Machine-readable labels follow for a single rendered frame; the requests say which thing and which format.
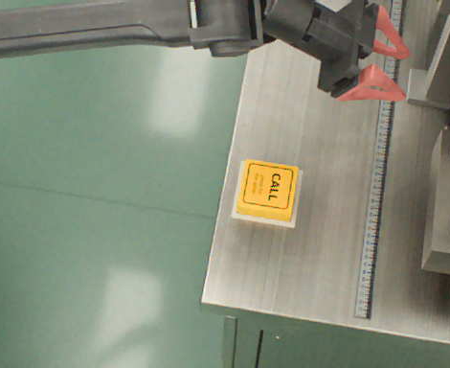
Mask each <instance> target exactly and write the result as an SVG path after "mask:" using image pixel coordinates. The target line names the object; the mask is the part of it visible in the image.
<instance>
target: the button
mask: <svg viewBox="0 0 450 368"><path fill-rule="evenodd" d="M298 171H299V169H298V167H295V166H284V165H280V164H275V163H270V162H264V161H255V160H249V159H247V160H246V161H245V164H244V168H243V173H242V181H241V186H240V190H239V195H238V199H237V213H238V214H242V215H246V216H256V217H262V218H267V219H275V220H285V221H290V220H291V217H292V207H293V202H294V197H295V192H296V187H297V176H298Z"/></svg>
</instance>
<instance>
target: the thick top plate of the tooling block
mask: <svg viewBox="0 0 450 368"><path fill-rule="evenodd" d="M449 151H450V130H448V129H442V130H441V132H440V133H439V138H438V140H437V141H436V143H435V147H434V149H433V151H432V157H431V166H430V184H429V192H428V200H427V210H426V219H425V236H424V244H423V254H422V263H421V269H425V270H430V271H435V272H439V273H444V274H446V273H449V274H450V154H449Z"/></svg>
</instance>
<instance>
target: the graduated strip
mask: <svg viewBox="0 0 450 368"><path fill-rule="evenodd" d="M406 5H407V0H392V2H391V8H390V20H391V22H392V24H394V27H395V30H396V32H397V33H398V34H399V36H400V39H403V33H404V26H405V11H406ZM386 45H387V46H390V47H391V48H394V49H395V46H394V45H393V44H392V43H391V41H390V40H389V39H388V38H387V41H386ZM399 68H400V58H393V57H388V56H386V55H385V61H384V68H383V73H386V75H387V76H388V77H389V78H391V80H392V81H393V82H395V84H396V85H397V83H398V76H399ZM394 112H395V102H391V101H383V100H380V102H379V107H378V114H377V121H376V134H375V141H374V147H373V155H372V161H371V181H370V187H369V193H368V200H367V213H366V220H365V227H364V234H363V240H362V246H361V260H360V266H359V273H358V280H357V287H356V299H355V307H354V314H353V318H363V319H368V320H371V311H372V304H373V296H374V289H375V283H376V269H377V261H378V254H379V246H380V240H381V225H382V219H383V211H384V204H385V196H386V182H387V175H388V168H389V161H390V154H391V140H392V132H393V125H394Z"/></svg>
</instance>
